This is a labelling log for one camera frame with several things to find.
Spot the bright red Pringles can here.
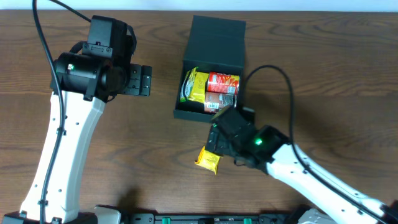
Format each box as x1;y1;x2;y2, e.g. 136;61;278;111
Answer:
206;72;240;95

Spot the small yellow snack packet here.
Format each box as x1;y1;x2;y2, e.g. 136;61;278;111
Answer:
195;146;222;175

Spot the green white snack packet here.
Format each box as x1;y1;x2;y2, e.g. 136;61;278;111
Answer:
179;67;197;103

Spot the long yellow snack packet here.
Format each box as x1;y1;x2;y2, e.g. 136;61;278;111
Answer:
188;72;209;103

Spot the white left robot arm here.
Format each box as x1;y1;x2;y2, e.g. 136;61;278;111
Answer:
3;52;152;223

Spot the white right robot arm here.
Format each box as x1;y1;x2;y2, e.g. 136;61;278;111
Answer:
206;123;397;223

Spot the dark red Pringles can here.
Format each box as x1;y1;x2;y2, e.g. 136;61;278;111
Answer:
204;92;237;114

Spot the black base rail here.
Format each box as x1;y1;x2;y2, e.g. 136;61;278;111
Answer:
93;204;312;224

